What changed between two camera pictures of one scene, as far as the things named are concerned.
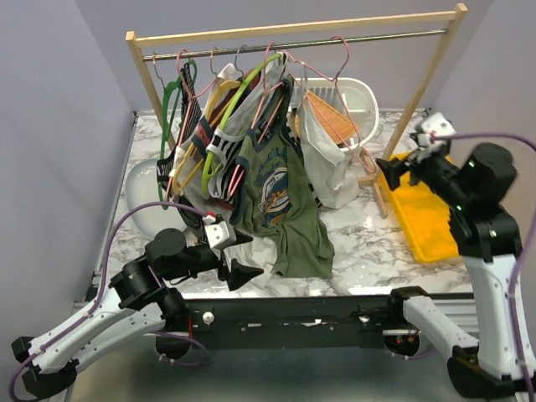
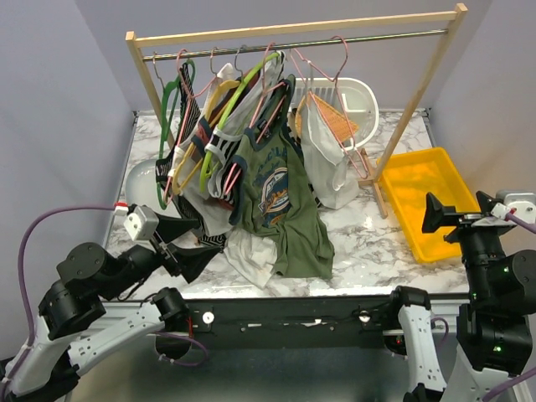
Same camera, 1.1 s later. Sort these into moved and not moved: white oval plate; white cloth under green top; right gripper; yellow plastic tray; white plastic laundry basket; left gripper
Moved: left gripper; right gripper
Not moved: white plastic laundry basket; yellow plastic tray; white cloth under green top; white oval plate
